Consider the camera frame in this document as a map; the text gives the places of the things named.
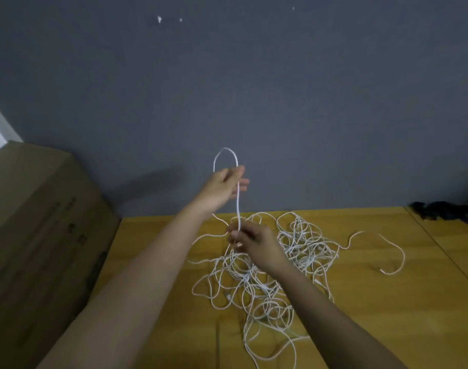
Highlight person's left hand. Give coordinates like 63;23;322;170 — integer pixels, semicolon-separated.
191;166;251;217

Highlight person's right hand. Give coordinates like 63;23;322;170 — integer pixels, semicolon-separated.
226;219;294;278

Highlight single white cable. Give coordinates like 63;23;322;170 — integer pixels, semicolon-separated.
212;147;243;232

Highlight tangle of white cables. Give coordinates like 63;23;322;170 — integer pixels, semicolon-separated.
189;211;407;366

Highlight person's left forearm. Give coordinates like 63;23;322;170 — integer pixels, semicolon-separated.
38;205;212;369

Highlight person's right forearm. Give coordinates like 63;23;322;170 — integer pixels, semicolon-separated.
274;261;408;369

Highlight plain brown cardboard box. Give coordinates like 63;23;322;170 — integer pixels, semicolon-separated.
0;142;121;369

